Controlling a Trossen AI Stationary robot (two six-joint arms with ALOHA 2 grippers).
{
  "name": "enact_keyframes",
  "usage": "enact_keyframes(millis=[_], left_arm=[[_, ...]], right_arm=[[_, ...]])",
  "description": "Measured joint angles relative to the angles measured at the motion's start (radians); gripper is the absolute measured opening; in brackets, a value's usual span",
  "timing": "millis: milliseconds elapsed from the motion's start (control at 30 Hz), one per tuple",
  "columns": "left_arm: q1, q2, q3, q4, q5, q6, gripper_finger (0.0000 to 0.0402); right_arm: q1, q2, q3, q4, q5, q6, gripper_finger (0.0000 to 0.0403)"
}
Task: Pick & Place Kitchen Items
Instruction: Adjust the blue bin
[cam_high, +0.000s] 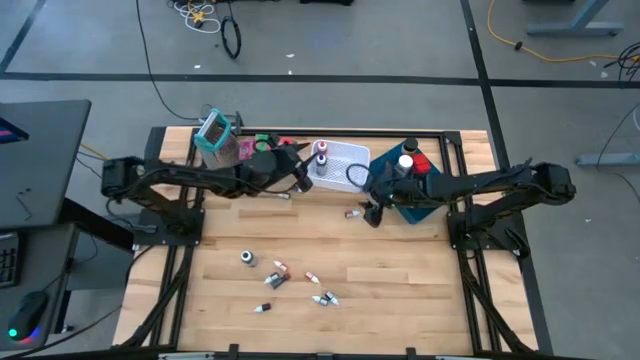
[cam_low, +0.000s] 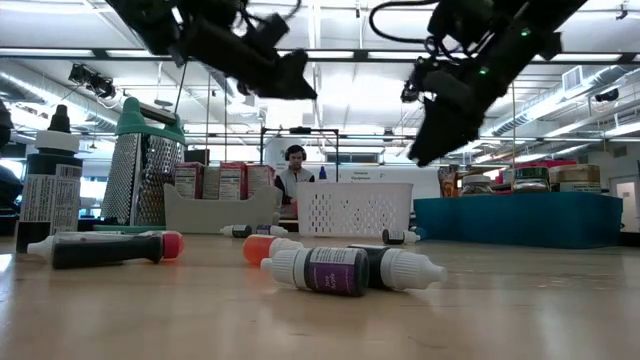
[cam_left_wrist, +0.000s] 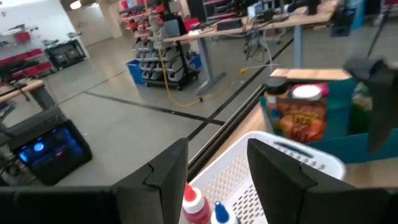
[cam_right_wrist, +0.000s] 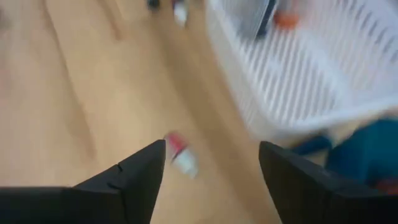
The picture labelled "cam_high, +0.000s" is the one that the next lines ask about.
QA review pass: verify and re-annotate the black computer mouse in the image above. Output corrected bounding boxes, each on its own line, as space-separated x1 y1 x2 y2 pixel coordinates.
7 290 50 343

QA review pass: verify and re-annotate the black desk top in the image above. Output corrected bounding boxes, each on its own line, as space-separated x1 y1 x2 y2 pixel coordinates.
0 99 93 231

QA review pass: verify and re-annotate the white cable yellow plug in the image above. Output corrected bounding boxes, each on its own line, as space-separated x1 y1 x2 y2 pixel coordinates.
167 0 224 35

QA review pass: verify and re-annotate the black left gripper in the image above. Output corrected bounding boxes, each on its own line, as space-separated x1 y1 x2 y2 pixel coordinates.
264 142 315 194

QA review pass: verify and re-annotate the white lid seasoning jar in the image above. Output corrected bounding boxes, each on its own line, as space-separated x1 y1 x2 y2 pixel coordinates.
394 153 415 179

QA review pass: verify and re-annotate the black cable coil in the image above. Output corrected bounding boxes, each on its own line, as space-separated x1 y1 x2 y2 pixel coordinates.
219 0 243 60

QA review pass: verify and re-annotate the blue-grey desk foot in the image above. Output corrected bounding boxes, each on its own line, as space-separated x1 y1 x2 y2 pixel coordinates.
574 152 640 168
525 0 625 38

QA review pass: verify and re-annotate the white perforated plastic basket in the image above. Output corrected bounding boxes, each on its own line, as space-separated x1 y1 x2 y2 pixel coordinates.
305 139 372 194

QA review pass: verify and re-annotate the yellow floor cable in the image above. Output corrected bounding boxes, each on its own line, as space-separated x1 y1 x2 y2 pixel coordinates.
487 0 640 64

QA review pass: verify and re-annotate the box grater teal handle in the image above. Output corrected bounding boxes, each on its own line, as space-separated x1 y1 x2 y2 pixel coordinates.
193 108 242 171

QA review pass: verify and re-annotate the computer monitor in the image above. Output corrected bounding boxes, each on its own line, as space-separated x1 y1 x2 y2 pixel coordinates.
0 116 30 146

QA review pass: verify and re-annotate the dark grey keyboard shelf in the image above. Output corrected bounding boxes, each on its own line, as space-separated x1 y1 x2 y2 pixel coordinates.
0 222 79 351

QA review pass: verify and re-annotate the blue plastic tray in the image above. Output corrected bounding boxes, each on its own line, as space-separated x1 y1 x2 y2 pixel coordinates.
368 138 448 225

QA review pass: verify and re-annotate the black keyboard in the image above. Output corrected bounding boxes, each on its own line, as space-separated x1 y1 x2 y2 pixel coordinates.
0 233 25 290

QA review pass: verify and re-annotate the black floor cable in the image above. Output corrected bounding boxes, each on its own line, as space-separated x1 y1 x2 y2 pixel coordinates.
134 0 209 123

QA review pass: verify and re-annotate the black cable bundle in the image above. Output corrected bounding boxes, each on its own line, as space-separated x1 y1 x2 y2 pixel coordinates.
602 42 640 84

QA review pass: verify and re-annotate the thin yellow cable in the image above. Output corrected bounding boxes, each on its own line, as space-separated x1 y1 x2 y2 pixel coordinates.
78 143 109 162

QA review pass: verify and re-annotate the black aluminium table frame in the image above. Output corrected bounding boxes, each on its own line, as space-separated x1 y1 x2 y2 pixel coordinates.
117 124 554 360

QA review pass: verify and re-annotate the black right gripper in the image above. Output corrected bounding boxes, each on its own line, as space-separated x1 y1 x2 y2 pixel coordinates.
363 167 406 229

